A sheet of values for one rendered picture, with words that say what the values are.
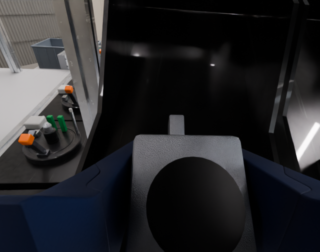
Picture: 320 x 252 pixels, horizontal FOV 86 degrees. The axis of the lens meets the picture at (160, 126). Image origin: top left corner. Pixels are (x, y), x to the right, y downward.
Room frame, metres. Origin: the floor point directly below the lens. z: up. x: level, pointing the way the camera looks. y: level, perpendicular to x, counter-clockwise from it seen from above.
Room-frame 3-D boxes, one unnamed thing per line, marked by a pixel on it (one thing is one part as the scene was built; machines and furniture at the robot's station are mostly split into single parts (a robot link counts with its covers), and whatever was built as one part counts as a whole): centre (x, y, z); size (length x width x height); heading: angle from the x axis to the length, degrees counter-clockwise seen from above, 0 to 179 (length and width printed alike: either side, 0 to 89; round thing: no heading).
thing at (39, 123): (0.34, 0.29, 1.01); 0.24 x 0.24 x 0.13; 6
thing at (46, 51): (2.05, 1.09, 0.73); 0.62 x 0.42 x 0.23; 96
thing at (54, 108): (0.58, 0.31, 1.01); 0.24 x 0.24 x 0.13; 6
